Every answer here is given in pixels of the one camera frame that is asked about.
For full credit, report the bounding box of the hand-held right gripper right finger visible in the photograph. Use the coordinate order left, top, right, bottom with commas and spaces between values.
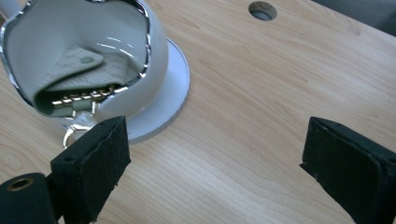
299, 116, 396, 224

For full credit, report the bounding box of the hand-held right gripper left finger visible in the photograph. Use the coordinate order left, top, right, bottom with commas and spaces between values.
50, 115, 132, 224

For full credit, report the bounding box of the beige key case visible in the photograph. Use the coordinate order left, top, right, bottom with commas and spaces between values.
33, 46, 139, 151

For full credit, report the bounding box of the white stand with post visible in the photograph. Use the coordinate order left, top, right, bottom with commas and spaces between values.
0, 0, 191, 145

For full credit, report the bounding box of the white bowl with chrome rim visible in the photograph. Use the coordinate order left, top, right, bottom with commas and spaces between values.
0, 0, 170, 126

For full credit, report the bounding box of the grey table cable hole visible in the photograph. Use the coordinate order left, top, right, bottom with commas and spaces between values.
247, 1, 278, 22

